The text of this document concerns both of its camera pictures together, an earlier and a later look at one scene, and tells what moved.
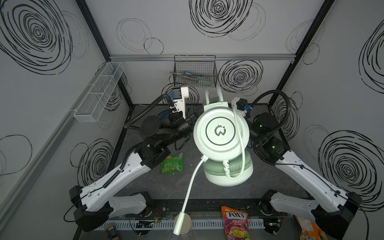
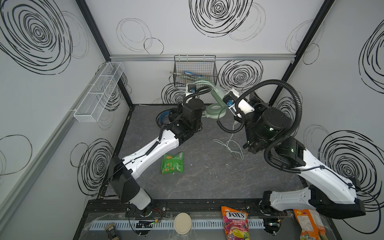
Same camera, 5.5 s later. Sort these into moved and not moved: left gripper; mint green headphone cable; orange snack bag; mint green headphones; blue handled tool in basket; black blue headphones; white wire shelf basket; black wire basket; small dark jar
Moved: mint green headphones; mint green headphone cable; left gripper
Not moved: blue handled tool in basket; black wire basket; orange snack bag; small dark jar; white wire shelf basket; black blue headphones
